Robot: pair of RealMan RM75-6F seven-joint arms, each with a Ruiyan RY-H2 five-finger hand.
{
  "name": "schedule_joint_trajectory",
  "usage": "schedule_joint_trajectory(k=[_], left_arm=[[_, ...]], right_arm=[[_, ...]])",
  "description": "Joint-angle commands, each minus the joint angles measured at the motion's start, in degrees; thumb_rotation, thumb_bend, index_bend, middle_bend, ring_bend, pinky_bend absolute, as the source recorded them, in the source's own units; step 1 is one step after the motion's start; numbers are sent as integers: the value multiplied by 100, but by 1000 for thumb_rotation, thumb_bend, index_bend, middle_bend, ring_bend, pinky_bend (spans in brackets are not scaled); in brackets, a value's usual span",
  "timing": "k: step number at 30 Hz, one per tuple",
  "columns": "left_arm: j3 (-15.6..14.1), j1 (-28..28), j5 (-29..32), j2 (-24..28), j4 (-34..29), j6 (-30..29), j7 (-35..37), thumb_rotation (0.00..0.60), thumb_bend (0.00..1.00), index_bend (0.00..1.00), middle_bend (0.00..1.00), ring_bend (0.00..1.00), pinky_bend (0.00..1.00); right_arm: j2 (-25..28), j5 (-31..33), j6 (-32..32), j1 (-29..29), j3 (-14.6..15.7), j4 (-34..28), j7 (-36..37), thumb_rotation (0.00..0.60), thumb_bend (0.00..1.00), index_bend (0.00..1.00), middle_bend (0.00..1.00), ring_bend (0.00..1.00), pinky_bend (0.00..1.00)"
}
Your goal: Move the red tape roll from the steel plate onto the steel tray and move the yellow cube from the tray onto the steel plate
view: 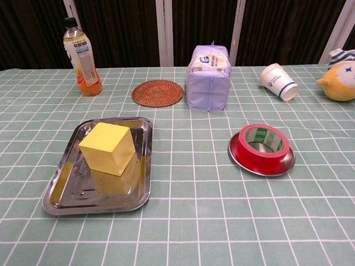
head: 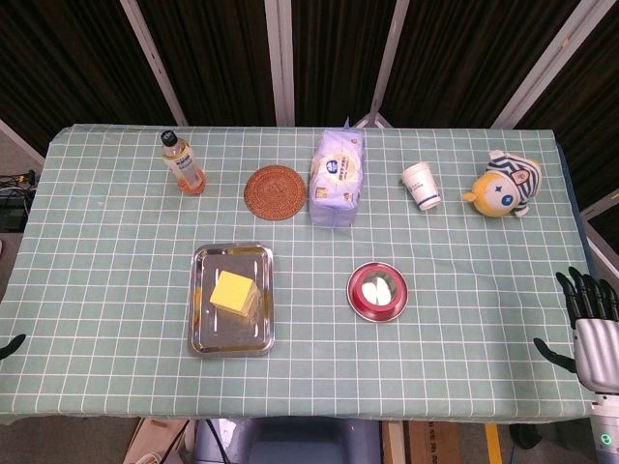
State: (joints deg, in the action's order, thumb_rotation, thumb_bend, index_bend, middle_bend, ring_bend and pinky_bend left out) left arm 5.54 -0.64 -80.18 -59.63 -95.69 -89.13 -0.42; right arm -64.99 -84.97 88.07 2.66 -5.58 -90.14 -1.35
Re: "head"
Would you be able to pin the white partition post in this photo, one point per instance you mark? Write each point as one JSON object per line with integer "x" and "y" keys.
{"x": 280, "y": 63}
{"x": 155, "y": 63}
{"x": 541, "y": 72}
{"x": 387, "y": 63}

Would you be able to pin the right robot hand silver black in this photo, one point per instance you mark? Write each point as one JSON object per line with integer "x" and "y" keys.
{"x": 597, "y": 348}

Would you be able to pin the red tape roll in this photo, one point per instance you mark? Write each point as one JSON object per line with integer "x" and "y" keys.
{"x": 354, "y": 295}

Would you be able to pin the purple bread bag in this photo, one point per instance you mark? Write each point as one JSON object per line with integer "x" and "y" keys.
{"x": 336, "y": 179}

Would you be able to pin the green checked tablecloth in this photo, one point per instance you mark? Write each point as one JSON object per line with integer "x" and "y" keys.
{"x": 121, "y": 270}

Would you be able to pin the rectangular steel tray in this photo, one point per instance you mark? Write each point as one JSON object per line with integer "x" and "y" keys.
{"x": 232, "y": 338}

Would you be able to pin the round woven rattan coaster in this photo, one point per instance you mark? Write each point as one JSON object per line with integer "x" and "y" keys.
{"x": 275, "y": 192}

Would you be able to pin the orange juice bottle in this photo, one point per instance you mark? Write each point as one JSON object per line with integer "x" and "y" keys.
{"x": 184, "y": 166}

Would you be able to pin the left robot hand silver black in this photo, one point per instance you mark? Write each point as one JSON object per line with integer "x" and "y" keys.
{"x": 8, "y": 346}

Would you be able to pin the yellow plush toy striped hat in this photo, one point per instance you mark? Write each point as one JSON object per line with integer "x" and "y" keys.
{"x": 505, "y": 188}

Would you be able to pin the yellow cube block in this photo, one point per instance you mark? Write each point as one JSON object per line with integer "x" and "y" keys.
{"x": 231, "y": 292}

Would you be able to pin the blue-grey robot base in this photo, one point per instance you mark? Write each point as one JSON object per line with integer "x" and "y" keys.
{"x": 290, "y": 442}

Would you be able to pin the brown cardboard box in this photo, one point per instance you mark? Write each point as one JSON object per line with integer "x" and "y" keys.
{"x": 435, "y": 442}
{"x": 155, "y": 442}

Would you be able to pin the white paper cup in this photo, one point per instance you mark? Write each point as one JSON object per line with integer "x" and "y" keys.
{"x": 423, "y": 188}

